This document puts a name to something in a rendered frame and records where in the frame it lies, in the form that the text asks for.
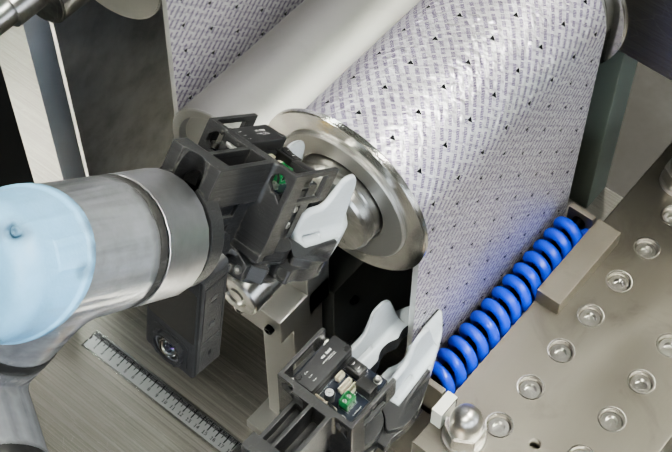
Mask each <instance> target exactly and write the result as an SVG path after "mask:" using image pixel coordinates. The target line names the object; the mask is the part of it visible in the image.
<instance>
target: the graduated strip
mask: <svg viewBox="0 0 672 452"><path fill-rule="evenodd" d="M81 346H83V347H84V348H85V349H86V350H88V351H89V352H90V353H92V354H93V355H94V356H95V357H97V358H98V359H99V360H100V361H102V362H103V363H104V364H106V365H107V366H108V367H109V368H111V369H112V370H113V371H115V372H116V373H117V374H118V375H120V376H121V377H122V378H123V379H125V380H126V381H127V382H129V383H130V384H131V385H132V386H134V387H135V388H136V389H138V390H139V391H140V392H141V393H143V394H144V395H145V396H146V397H148V398H149V399H150V400H152V401H153V402H154V403H155V404H157V405H158V406H159V407H161V408H162V409H163V410H164V411H166V412H167V413H168V414H169V415H171V416H172V417H173V418H175V419H176V420H177V421H178V422H180V423H181V424H182V425H184V426H185V427H186V428H187V429H189V430H190V431H191V432H192V433H194V434H195V435H196V436H198V437H199V438H200V439H201V440H203V441H204V442H205V443H207V444H208V445H209V446H210V447H212V448H213V449H214V450H215V451H217V452H232V451H233V450H234V449H235V448H236V447H237V446H238V445H241V444H242V443H243V442H242V441H241V440H240V439H239V438H237V437H236V436H235V435H233V434H232V433H231V432H229V431H228V430H227V429H226V428H224V427H223V426H222V425H220V424H219V423H218V422H217V421H215V420H214V419H213V418H211V417H210V416H209V415H207V414H206V413H205V412H204V411H202V410H201V409H200V408H198V407H197V406H196V405H195V404H193V403H192V402H191V401H189V400H188V399H187V398H185V397H184V396H183V395H182V394H180V393H179V392H178V391H176V390H175V389H174V388H173V387H171V386H170V385H169V384H167V383H166V382H165V381H163V380H162V379H161V378H160V377H158V376H157V375H156V374H154V373H153V372H152V371H151V370H149V369H148V368H147V367H145V366H144V365H143V364H141V363H140V362H139V361H138V360H136V359H135V358H134V357H132V356H131V355H130V354H129V353H127V352H126V351H125V350H123V349H122V348H121V347H119V346H118V345H117V344H116V343H114V342H113V341H112V340H110V339H109V338H108V337H107V336H105V335H104V334H103V333H101V332H100V331H99V330H96V331H95V332H94V333H93V334H92V335H91V336H90V337H89V338H88V339H87V340H86V341H85V342H83V343H82V344H81Z"/></svg>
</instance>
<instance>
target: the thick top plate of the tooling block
mask: <svg viewBox="0 0 672 452"><path fill-rule="evenodd" d="M671 158H672V142H671V144H670V145H669V146H668V147H667V148H666V149H665V151H664V152H663V153H662V154H661V155H660V156H659V157H658V159H657V160H656V161H655V162H654V163H653V164H652V166H651V167H650V168H649V169H648V170H647V171H646V172H645V174H644V175H643V176H642V177H641V178H640V179H639V181H638V182H637V183H636V184H635V185H634V186H633V187H632V189H631V190H630V191H629V192H628V193H627V194H626V196H625V197H624V198H623V199H622V200H621V201H620V202H619V204H618V205H617V206H616V207H615V208H614V209H613V211H612V212H611V213H610V214H609V215H608V216H607V217H606V219H605V220H604V221H603V222H605V223H606V224H608V225H609V226H611V227H613V228H614V229H616V230H617V231H619V232H621V235H620V238H619V242H618V244H617V246H616V247H615V248H614V249H613V250H612V251H611V253H610V254H609V255H608V256H607V257H606V259H605V260H604V261H603V262H602V263H601V264H600V266H599V267H598V268H597V269H596V270H595V271H594V273H593V274H592V275H591V276H590V277H589V279H588V280H587V281H586V282H585V283H584V284H583V286H582V287H581V288H580V289H579V290H578V291H577V293H576V294H575V295H574V296H573V297H572V299H571V300H570V301H569V302H568V303H567V304H566V306H565V307H564V308H563V309H562V310H561V311H560V313H559V314H558V315H557V314H555V313H554V312H552V311H551V310H549V309H548V308H546V307H545V306H543V305H541V304H540V303H538V302H537V301H534V302H533V303H532V304H531V305H530V306H529V307H528V309H527V310H526V311H525V312H524V313H523V314H522V316H521V317H520V318H519V319H518V320H517V321H516V322H515V324H514V325H513V326H512V327H511V328H510V329H509V331H508V332H507V333H506V334H505V335H504V336H503V337H502V339H501V340H500V341H499V342H498V343H497V344H496V346H495V347H494V348H493V349H492V350H491V351H490V352H489V354H488V355H487V356H486V357H485V358H484V359H483V361H482V362H481V363H480V364H479V365H478V366H477V367H476V369H475V370H474V371H473V372H472V373H471V374H470V376H469V377H468V378H467V379H466V380H465V381H464V382H463V384H462V385H461V386H460V387H459V388H458V389H457V391H456V392H455V393H454V395H455V396H457V397H458V400H457V406H458V405H460V404H464V403H469V404H473V405H475V406H476V407H477V408H478V409H479V410H480V411H481V413H482V416H483V422H484V424H485V426H486V436H487V438H486V444H485V446H484V448H483V449H482V451H481V452H671V451H672V196H671V195H669V194H667V193H666V192H665V191H664V190H663V189H662V187H661V185H660V182H659V178H660V174H661V172H662V171H663V170H664V168H665V165H666V164H667V163H668V162H669V160H670V159H671ZM457 406H456V407H457ZM443 426H444V425H443ZM443 426H442V427H441V428H440V429H439V428H437V427H436V426H435V425H433V424H432V423H431V422H429V423H428V424H427V425H426V426H425V427H424V429H423V430H422V431H421V432H420V433H419V434H418V436H417V437H416V438H415V439H414V440H413V441H412V450H411V452H448V451H447V450H446V448H445V447H444V445H443V443H442V440H441V432H442V428H443Z"/></svg>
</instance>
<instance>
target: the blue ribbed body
mask: <svg viewBox="0 0 672 452"><path fill-rule="evenodd" d="M553 226H554V228H547V229H546V230H545V231H544V234H543V238H544V239H538V240H536V241H535V242H534V245H533V249H534V251H527V252H525V253H524V255H523V261H524V263H522V262H518V263H516V264H514V266H513V269H512V271H513V274H514V275H513V274H507V275H505V276H504V277H503V279H502V284H503V286H496V287H494V288H493V289H492V292H491V295H492V297H493V299H492V298H485V299H484V300H482V302H481V309H482V311H483V312H482V311H480V310H475V311H473V312H472V313H471V314H470V321H471V323H472V324H471V323H462V324H461V325H460V326H459V333H460V335H461V337H460V336H458V335H452V336H451V337H450V338H449V339H448V345H449V348H450V349H451V350H450V349H448V348H440V349H439V350H438V353H437V359H438V361H439V362H440V363H441V364H442V365H441V364H440V363H438V362H437V361H435V363H434V367H433V370H432V373H431V376H430V378H431V379H433V380H434V381H435V382H437V383H438V384H440V385H441V386H442V387H444V388H445V389H446V392H447V391H450V392H451V393H453V394H454V393H455V391H456V388H459V387H460V386H461V385H462V384H463V382H464V381H465V380H466V379H467V375H470V374H471V373H472V372H473V371H474V370H475V369H476V367H477V366H478V362H482V361H483V359H484V358H485V357H486V356H487V355H488V354H489V350H491V349H493V348H494V347H495V346H496V344H497V343H498V342H499V341H500V337H503V336H504V335H505V334H506V333H507V332H508V331H509V329H510V328H511V325H513V324H515V322H516V321H517V320H518V319H519V318H520V317H521V314H522V313H523V312H525V311H526V310H527V309H528V307H529V306H530V305H531V304H532V301H533V300H535V297H536V292H537V289H538V288H539V286H540V285H541V284H542V283H543V282H544V281H545V280H546V278H547V277H548V276H549V275H550V274H551V273H552V271H553V270H554V269H555V268H556V267H557V266H558V265H559V263H560V262H561V261H562V260H563V259H564V258H565V257H566V255H567V254H568V253H569V252H570V251H571V250H572V249H573V247H574V246H575V245H576V244H577V243H578V242H579V240H580V239H581V238H582V237H583V236H584V235H585V234H586V232H587V231H588V230H589V229H586V228H584V229H583V227H584V226H585V224H584V221H583V220H582V219H581V218H579V217H577V216H574V217H572V219H569V218H567V217H563V216H559V217H557V218H555V219H554V222H553ZM550 265H551V266H550ZM530 288H531V289H530ZM529 289H530V290H529ZM508 313H509V314H508ZM498 325H499V326H498ZM487 337H488V338H487ZM476 350H477V351H476Z"/></svg>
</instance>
